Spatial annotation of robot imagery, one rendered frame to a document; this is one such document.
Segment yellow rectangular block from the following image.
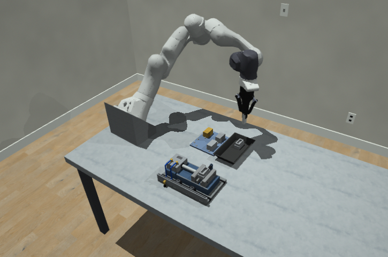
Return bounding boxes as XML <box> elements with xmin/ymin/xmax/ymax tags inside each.
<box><xmin>203</xmin><ymin>127</ymin><xmax>213</xmax><ymax>138</ymax></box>

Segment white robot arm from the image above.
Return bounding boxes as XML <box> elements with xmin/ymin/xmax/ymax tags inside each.
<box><xmin>114</xmin><ymin>14</ymin><xmax>263</xmax><ymax>121</ymax></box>

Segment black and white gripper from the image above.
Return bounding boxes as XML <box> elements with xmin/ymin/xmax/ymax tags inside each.
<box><xmin>235</xmin><ymin>87</ymin><xmax>258</xmax><ymax>124</ymax></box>

